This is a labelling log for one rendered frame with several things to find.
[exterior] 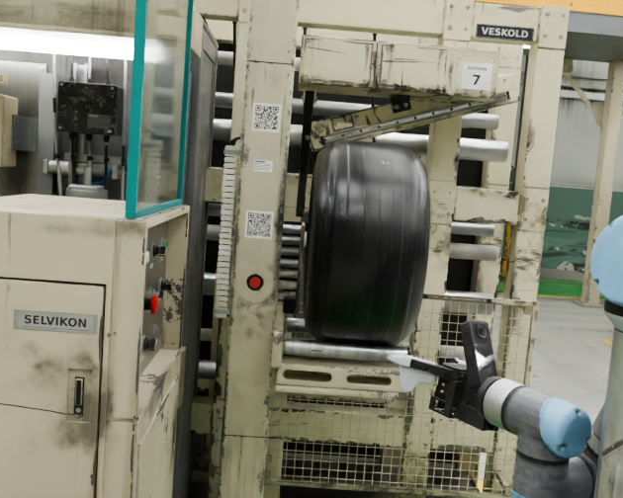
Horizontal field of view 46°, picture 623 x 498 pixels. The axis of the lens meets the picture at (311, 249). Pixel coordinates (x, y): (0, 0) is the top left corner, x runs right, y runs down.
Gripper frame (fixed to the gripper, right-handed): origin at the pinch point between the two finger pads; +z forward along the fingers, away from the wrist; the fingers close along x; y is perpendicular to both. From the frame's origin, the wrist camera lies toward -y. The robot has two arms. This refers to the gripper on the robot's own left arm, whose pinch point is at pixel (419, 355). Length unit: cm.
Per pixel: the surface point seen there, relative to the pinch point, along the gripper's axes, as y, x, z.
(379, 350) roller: 11, 35, 56
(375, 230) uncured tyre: -21, 20, 47
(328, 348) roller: 13, 23, 62
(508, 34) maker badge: -96, 91, 90
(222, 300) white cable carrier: 6, 0, 84
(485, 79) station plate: -72, 66, 70
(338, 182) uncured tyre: -31, 13, 57
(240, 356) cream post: 21, 7, 80
